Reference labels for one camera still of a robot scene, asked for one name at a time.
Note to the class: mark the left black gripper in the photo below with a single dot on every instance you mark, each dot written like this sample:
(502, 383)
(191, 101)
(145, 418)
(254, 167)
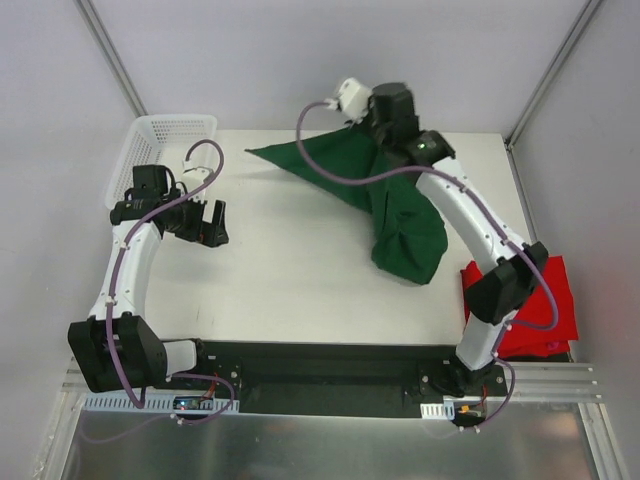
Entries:
(201, 226)

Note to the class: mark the red folded t shirt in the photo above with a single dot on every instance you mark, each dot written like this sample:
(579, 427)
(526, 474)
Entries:
(522, 341)

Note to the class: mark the left aluminium frame post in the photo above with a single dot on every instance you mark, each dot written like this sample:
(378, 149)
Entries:
(96, 27)

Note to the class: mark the white plastic mesh basket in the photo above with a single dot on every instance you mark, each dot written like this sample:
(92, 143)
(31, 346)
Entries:
(157, 139)

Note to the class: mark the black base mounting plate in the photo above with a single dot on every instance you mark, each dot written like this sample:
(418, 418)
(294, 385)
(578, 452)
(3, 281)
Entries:
(378, 381)

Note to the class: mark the white cable duct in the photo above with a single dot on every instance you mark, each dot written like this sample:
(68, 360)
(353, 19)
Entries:
(160, 403)
(438, 411)

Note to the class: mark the right white cable duct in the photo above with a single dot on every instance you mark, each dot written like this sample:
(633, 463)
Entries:
(438, 411)

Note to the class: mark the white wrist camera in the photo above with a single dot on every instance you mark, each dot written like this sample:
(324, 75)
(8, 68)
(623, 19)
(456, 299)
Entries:
(351, 98)
(193, 177)

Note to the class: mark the aluminium frame post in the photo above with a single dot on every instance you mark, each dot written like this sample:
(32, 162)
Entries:
(566, 48)
(96, 27)

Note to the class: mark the green t shirt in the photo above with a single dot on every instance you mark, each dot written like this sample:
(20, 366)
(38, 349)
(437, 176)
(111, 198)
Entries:
(409, 235)

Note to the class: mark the left white cable duct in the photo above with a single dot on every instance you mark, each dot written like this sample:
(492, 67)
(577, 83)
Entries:
(160, 403)

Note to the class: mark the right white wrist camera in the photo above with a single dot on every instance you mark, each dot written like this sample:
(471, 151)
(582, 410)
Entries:
(351, 98)

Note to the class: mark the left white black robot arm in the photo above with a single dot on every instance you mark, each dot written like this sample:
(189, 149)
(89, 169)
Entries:
(125, 300)

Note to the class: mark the right aluminium frame post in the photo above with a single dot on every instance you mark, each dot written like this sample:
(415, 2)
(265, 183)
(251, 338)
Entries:
(566, 48)

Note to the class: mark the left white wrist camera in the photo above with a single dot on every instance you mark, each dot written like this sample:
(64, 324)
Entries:
(193, 177)

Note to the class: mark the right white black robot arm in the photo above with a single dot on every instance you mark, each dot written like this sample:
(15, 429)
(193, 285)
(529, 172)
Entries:
(511, 268)

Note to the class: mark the aluminium front rail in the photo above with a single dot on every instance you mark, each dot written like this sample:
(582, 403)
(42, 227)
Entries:
(547, 381)

